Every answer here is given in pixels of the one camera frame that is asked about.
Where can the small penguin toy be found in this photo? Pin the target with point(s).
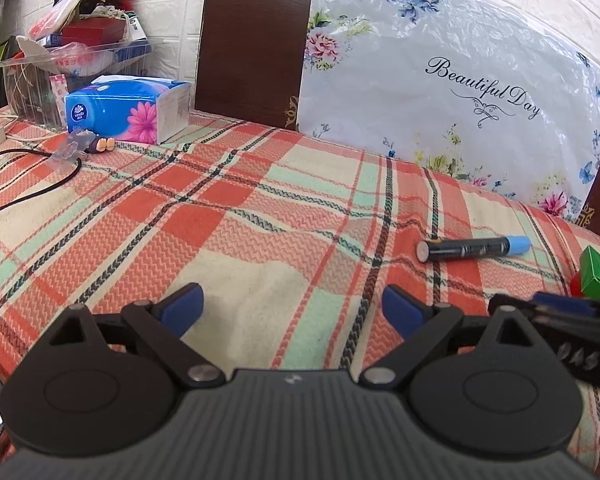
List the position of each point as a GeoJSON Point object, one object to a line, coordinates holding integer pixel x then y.
{"type": "Point", "coordinates": [101, 145]}

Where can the blue tissue pack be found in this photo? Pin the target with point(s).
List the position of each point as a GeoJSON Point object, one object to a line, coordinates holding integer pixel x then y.
{"type": "Point", "coordinates": [125, 110]}

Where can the plaid tablecloth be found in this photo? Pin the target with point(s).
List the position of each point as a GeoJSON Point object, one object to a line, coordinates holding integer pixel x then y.
{"type": "Point", "coordinates": [230, 220]}

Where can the clear plastic storage box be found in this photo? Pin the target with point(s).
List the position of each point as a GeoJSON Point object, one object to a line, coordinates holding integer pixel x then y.
{"type": "Point", "coordinates": [40, 80]}

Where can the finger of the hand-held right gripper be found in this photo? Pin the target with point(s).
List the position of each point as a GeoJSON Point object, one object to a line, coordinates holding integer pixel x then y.
{"type": "Point", "coordinates": [562, 300]}

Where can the red box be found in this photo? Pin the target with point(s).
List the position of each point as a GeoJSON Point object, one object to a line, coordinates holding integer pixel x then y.
{"type": "Point", "coordinates": [92, 32]}

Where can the floral plastic bag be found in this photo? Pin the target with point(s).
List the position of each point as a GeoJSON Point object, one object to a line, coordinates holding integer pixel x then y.
{"type": "Point", "coordinates": [430, 85]}

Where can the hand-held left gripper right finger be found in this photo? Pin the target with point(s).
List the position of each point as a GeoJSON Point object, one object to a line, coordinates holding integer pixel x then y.
{"type": "Point", "coordinates": [402, 310]}

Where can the black marker with blue cap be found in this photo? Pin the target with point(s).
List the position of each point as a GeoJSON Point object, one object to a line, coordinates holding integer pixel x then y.
{"type": "Point", "coordinates": [470, 249]}

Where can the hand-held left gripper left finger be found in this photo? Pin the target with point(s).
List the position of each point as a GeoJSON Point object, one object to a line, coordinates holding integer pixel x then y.
{"type": "Point", "coordinates": [182, 310]}

